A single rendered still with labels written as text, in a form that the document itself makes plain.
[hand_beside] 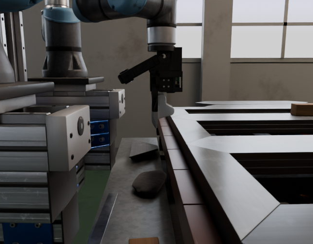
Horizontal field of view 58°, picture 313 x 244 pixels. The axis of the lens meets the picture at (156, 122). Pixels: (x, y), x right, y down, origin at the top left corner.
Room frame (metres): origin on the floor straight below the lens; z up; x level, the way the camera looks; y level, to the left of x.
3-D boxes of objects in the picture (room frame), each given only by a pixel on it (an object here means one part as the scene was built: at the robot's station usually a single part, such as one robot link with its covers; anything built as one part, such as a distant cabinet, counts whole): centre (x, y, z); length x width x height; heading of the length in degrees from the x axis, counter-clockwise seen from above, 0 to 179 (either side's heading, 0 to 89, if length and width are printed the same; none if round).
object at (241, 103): (1.78, -0.66, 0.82); 0.80 x 0.40 x 0.06; 92
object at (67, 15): (1.00, 0.32, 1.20); 0.13 x 0.12 x 0.14; 24
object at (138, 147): (1.29, 0.05, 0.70); 0.39 x 0.12 x 0.04; 2
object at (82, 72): (0.99, 0.32, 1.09); 0.15 x 0.15 x 0.10
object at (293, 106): (1.24, -0.67, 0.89); 0.12 x 0.06 x 0.05; 87
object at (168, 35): (0.75, -0.01, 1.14); 0.08 x 0.08 x 0.05
